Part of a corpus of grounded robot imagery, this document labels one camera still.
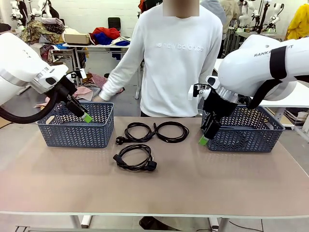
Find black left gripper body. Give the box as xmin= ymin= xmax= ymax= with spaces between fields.
xmin=57 ymin=73 xmax=78 ymax=99

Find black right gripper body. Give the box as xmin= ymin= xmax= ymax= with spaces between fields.
xmin=202 ymin=90 xmax=239 ymax=123

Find black power cable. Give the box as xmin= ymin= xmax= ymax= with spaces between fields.
xmin=112 ymin=144 xmax=158 ymax=173
xmin=115 ymin=122 xmax=154 ymax=146

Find person right forearm white sleeve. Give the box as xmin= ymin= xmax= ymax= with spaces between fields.
xmin=98 ymin=61 xmax=136 ymax=102

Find pale pink fabric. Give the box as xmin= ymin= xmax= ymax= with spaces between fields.
xmin=72 ymin=86 xmax=94 ymax=102

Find grey plastic lattice basket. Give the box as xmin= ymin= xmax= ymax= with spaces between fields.
xmin=200 ymin=105 xmax=286 ymax=153
xmin=36 ymin=101 xmax=115 ymax=148

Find pink checked fabric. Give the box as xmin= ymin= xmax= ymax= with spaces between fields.
xmin=86 ymin=72 xmax=108 ymax=90

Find beige cardboard box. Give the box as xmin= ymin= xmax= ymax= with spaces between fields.
xmin=63 ymin=28 xmax=92 ymax=45

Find long white folding table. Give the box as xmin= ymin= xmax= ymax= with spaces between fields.
xmin=52 ymin=43 xmax=142 ymax=100

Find person in white sweatshirt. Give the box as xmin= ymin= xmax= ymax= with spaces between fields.
xmin=98 ymin=0 xmax=224 ymax=118

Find blue clothing heap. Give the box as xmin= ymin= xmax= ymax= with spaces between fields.
xmin=93 ymin=33 xmax=114 ymax=46

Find patterned clothes pile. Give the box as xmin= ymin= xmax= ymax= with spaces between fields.
xmin=20 ymin=18 xmax=66 ymax=65

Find red clothing heap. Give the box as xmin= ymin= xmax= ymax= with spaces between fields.
xmin=92 ymin=27 xmax=121 ymax=41

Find cream cloth bundle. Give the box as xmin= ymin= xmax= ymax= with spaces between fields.
xmin=111 ymin=36 xmax=132 ymax=46

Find grey background workbench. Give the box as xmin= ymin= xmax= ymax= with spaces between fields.
xmin=234 ymin=30 xmax=285 ymax=42

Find black office chair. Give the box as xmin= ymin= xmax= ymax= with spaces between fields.
xmin=108 ymin=17 xmax=121 ymax=31

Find white side table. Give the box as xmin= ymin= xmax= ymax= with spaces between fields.
xmin=212 ymin=58 xmax=309 ymax=132

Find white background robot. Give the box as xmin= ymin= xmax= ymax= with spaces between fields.
xmin=267 ymin=2 xmax=285 ymax=32
xmin=28 ymin=0 xmax=53 ymax=19
xmin=238 ymin=0 xmax=256 ymax=27
xmin=10 ymin=0 xmax=27 ymax=27

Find white table leg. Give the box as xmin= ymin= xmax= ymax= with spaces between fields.
xmin=70 ymin=215 xmax=93 ymax=229
xmin=209 ymin=216 xmax=229 ymax=232

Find person in grey hood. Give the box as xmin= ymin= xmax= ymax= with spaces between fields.
xmin=199 ymin=0 xmax=227 ymax=41

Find person in beige jacket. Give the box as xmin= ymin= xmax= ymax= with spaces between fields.
xmin=221 ymin=0 xmax=239 ymax=27

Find black tripod stand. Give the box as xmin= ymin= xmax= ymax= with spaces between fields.
xmin=255 ymin=0 xmax=271 ymax=32

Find black object under table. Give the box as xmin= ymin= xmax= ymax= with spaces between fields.
xmin=138 ymin=216 xmax=186 ymax=232

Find hanging clothes on rack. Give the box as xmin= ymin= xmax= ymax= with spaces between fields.
xmin=137 ymin=0 xmax=164 ymax=19

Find person in yellow jacket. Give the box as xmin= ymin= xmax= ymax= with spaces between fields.
xmin=284 ymin=3 xmax=309 ymax=41

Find grey table crossbar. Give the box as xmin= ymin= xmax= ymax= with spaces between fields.
xmin=14 ymin=225 xmax=145 ymax=232

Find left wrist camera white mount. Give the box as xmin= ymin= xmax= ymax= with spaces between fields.
xmin=69 ymin=68 xmax=87 ymax=80

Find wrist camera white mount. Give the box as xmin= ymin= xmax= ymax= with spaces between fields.
xmin=69 ymin=68 xmax=87 ymax=80
xmin=188 ymin=83 xmax=211 ymax=101

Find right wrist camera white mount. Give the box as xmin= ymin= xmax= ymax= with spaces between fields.
xmin=188 ymin=83 xmax=211 ymax=101

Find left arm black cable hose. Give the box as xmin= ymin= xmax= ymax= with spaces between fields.
xmin=0 ymin=79 xmax=73 ymax=124

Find right arm black cable sleeve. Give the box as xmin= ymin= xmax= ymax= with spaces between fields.
xmin=247 ymin=45 xmax=289 ymax=110

